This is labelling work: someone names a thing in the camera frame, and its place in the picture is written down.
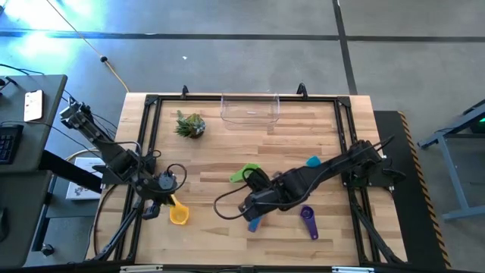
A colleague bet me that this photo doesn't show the black aluminium table frame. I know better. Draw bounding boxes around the black aluminium table frame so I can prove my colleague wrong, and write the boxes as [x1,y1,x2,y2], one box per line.
[92,82,409,266]

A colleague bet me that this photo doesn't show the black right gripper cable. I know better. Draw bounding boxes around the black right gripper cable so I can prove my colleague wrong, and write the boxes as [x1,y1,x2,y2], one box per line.
[213,185,251,221]

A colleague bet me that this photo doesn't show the white printed booklet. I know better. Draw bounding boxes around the white printed booklet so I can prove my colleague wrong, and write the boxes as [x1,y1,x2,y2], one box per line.
[65,156,106,201]

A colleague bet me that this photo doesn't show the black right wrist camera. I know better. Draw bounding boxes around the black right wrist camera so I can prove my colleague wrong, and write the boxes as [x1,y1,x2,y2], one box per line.
[246,166,272,190]

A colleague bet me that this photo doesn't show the silver metal bracket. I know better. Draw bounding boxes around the silver metal bracket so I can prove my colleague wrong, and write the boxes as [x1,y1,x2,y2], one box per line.
[331,265,376,273]
[120,265,164,273]

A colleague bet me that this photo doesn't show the black keyboard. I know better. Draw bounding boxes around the black keyboard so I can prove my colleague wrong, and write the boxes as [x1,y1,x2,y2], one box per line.
[0,124,24,165]

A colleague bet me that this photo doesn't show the green measuring cup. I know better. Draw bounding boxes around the green measuring cup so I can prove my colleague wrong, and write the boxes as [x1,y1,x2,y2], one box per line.
[229,162,262,184]

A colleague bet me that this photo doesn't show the blue-grey metal cart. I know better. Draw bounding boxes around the blue-grey metal cart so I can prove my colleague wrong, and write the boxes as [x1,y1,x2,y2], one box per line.
[416,98,485,222]

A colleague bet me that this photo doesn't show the purple measuring cup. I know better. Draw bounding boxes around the purple measuring cup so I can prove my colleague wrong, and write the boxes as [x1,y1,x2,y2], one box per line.
[299,205,320,241]

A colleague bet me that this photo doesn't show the clear plastic basket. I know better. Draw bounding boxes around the clear plastic basket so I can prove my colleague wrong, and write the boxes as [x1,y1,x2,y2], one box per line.
[220,93,281,133]

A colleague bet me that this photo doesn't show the yellow floor cable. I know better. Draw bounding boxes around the yellow floor cable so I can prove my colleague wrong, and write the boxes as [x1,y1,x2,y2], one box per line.
[44,0,130,93]

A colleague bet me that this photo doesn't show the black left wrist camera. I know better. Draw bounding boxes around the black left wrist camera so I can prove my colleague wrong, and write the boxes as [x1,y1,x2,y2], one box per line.
[141,202,162,221]

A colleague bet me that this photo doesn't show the black desk support beam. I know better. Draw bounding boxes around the black desk support beam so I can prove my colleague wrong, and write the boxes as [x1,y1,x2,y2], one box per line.
[39,149,104,195]

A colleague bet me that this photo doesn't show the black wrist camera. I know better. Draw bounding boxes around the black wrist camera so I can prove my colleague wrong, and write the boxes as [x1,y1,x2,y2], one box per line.
[246,166,272,190]
[141,202,162,221]

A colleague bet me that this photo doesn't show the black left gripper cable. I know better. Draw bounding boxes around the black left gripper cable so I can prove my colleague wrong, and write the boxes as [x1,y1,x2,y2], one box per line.
[165,162,189,191]

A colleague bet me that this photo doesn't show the yellow measuring cup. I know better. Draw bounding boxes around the yellow measuring cup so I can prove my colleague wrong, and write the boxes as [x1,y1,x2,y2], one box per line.
[168,194,190,226]

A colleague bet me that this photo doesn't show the grey side desk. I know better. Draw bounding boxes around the grey side desk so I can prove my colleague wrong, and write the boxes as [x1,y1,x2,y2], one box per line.
[0,74,69,268]

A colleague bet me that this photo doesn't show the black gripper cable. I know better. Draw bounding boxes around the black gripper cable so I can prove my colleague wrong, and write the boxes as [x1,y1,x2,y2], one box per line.
[165,162,189,191]
[213,185,251,221]

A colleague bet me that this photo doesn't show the black hazard-striped floor mat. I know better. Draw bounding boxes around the black hazard-striped floor mat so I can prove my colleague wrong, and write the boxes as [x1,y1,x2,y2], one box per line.
[373,109,452,269]

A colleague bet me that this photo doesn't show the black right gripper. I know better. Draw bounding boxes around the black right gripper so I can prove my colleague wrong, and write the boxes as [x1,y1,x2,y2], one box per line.
[238,185,283,223]

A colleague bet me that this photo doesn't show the white smartphone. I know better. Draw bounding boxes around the white smartphone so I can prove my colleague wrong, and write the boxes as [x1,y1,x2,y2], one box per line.
[23,89,45,123]

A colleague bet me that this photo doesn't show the potted succulent plant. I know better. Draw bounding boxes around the potted succulent plant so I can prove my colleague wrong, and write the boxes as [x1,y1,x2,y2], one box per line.
[173,109,207,140]

